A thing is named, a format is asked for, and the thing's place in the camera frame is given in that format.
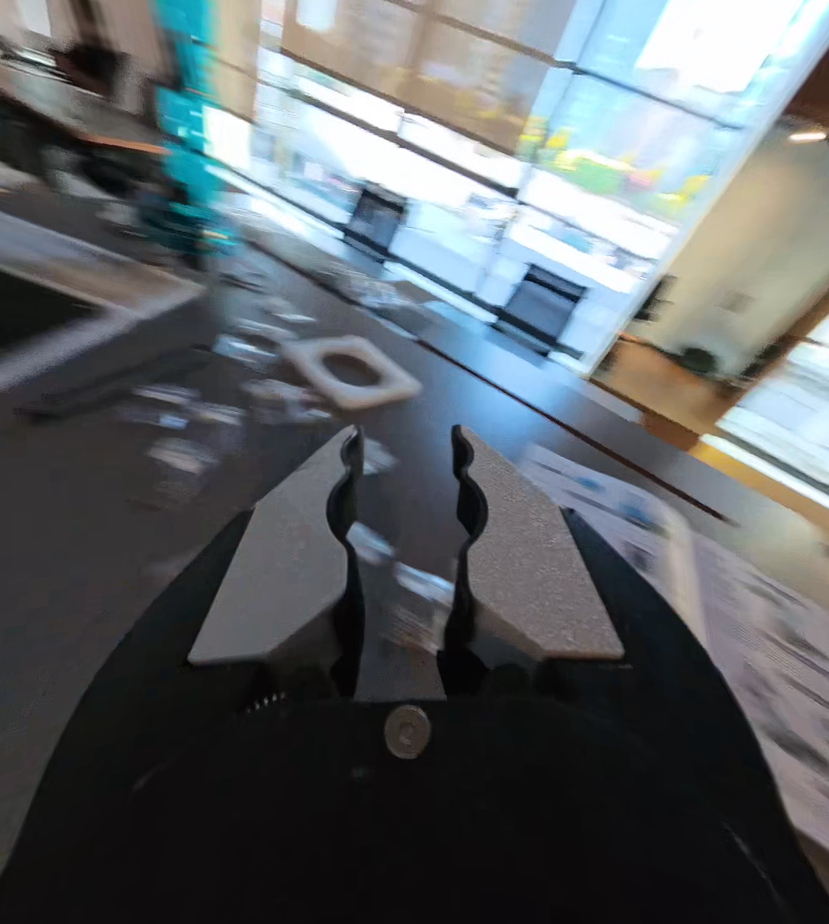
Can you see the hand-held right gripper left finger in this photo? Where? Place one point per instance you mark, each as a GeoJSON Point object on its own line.
{"type": "Point", "coordinates": [277, 577]}

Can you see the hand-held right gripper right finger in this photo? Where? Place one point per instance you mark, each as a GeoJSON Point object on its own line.
{"type": "Point", "coordinates": [537, 577]}

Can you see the robot arm instruction booklet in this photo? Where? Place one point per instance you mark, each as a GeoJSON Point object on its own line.
{"type": "Point", "coordinates": [746, 613]}

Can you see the blue toy robot arm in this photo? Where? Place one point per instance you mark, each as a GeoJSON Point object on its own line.
{"type": "Point", "coordinates": [190, 108]}

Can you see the dark desk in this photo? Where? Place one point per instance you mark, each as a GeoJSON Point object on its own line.
{"type": "Point", "coordinates": [60, 505]}

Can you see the scattered small clear screw bags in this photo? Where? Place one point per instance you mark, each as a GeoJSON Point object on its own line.
{"type": "Point", "coordinates": [176, 455]}

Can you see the dark green backpack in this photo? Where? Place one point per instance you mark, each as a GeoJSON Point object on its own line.
{"type": "Point", "coordinates": [697, 361]}

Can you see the black mesh office chair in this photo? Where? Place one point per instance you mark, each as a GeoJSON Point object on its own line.
{"type": "Point", "coordinates": [544, 303]}
{"type": "Point", "coordinates": [377, 216]}

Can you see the tall white cabinet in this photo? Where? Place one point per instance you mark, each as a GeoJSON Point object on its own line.
{"type": "Point", "coordinates": [746, 238]}

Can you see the beige roller blind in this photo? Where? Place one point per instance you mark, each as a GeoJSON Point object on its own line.
{"type": "Point", "coordinates": [421, 65]}

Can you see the white square foam frame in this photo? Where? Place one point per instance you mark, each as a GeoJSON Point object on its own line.
{"type": "Point", "coordinates": [385, 390]}

